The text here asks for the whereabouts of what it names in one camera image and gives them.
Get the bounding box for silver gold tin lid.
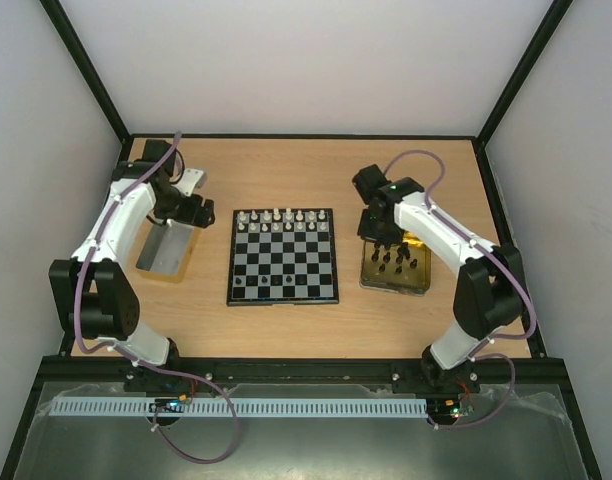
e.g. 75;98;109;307
135;220;197;283

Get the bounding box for gold tin with black pieces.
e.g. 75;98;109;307
359;232;432;296

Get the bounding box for black silver chess board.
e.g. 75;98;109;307
226;207;340;307

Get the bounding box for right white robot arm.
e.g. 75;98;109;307
352;164;537;392

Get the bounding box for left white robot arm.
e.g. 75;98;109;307
48;133;215;367

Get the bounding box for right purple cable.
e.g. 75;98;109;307
384;148;538;432

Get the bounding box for purple cable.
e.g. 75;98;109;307
73;130;242;461
384;148;538;432

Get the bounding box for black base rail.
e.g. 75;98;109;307
37;355;567;392

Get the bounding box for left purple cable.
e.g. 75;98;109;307
73;130;242;461

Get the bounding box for black aluminium frame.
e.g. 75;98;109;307
0;0;603;480

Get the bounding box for white slotted cable duct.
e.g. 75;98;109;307
49;397;427;419

